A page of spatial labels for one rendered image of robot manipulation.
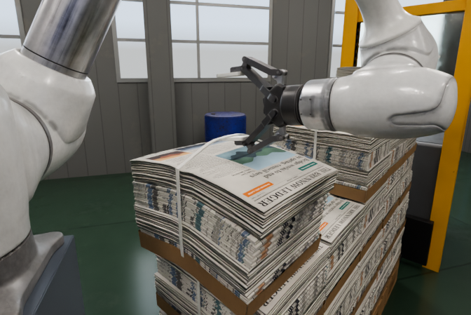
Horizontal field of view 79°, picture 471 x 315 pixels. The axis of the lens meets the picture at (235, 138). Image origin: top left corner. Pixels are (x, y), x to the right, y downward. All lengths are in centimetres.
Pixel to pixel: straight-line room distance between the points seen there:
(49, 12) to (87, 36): 6
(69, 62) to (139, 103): 323
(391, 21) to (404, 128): 20
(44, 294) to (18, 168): 15
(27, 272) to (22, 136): 17
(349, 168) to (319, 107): 59
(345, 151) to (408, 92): 62
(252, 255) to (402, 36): 43
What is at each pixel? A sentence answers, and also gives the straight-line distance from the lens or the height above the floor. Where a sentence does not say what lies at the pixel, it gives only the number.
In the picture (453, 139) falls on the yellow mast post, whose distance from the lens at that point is 210.
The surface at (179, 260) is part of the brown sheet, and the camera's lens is 67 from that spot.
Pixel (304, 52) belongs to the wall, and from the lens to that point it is 425.
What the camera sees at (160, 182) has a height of 103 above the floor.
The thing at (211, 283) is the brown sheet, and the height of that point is 87.
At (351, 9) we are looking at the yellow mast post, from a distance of 224.
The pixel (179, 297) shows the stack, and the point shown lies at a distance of 84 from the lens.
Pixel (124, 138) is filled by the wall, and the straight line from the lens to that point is 384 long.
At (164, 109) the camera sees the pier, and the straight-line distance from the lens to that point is 360.
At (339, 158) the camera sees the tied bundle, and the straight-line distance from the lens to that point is 105.
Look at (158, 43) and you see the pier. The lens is 358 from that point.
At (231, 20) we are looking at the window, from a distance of 389.
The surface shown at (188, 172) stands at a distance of 56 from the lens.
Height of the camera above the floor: 126
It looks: 13 degrees down
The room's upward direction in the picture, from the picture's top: straight up
